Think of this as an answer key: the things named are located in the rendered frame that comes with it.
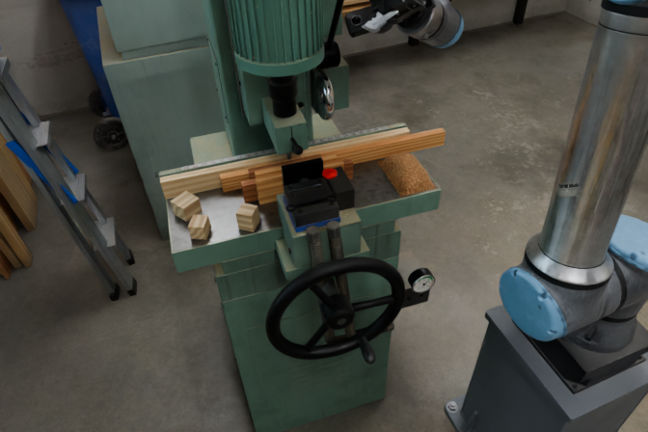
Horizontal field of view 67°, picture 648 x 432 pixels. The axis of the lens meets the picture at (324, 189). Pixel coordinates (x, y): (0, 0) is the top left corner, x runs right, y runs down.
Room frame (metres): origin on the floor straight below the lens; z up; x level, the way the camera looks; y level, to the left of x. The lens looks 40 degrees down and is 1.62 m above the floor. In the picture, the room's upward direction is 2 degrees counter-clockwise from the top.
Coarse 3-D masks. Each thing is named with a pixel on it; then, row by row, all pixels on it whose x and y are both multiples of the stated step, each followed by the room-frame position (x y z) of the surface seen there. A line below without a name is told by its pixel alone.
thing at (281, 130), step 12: (264, 108) 0.96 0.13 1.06; (264, 120) 0.98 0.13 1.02; (276, 120) 0.89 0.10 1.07; (288, 120) 0.89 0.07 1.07; (300, 120) 0.89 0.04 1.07; (276, 132) 0.86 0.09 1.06; (288, 132) 0.86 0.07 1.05; (300, 132) 0.87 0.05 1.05; (276, 144) 0.86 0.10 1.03; (288, 144) 0.86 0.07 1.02; (300, 144) 0.87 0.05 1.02
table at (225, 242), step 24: (360, 168) 0.93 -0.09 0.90; (216, 192) 0.86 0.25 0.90; (240, 192) 0.86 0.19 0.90; (360, 192) 0.84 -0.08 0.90; (384, 192) 0.84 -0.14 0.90; (432, 192) 0.84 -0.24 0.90; (168, 216) 0.79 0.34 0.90; (216, 216) 0.78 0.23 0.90; (264, 216) 0.77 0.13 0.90; (360, 216) 0.79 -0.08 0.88; (384, 216) 0.80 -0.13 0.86; (192, 240) 0.71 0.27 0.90; (216, 240) 0.71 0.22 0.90; (240, 240) 0.71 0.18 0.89; (264, 240) 0.73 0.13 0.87; (192, 264) 0.68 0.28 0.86; (288, 264) 0.66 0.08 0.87
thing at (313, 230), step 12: (312, 228) 0.66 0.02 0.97; (336, 228) 0.66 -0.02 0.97; (312, 240) 0.64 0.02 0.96; (336, 240) 0.66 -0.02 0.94; (312, 252) 0.65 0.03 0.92; (336, 252) 0.66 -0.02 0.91; (312, 264) 0.65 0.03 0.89; (336, 276) 0.66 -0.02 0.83; (348, 288) 0.66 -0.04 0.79; (324, 336) 0.64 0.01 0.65; (336, 336) 0.66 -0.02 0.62; (348, 336) 0.65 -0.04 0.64
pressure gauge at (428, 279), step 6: (420, 270) 0.79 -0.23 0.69; (426, 270) 0.79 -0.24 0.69; (414, 276) 0.78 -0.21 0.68; (420, 276) 0.77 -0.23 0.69; (426, 276) 0.77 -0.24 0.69; (432, 276) 0.77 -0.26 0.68; (408, 282) 0.78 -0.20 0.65; (414, 282) 0.76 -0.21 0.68; (420, 282) 0.77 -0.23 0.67; (426, 282) 0.77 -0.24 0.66; (432, 282) 0.77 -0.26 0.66; (414, 288) 0.76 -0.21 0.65; (420, 288) 0.77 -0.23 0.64; (426, 288) 0.77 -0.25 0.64
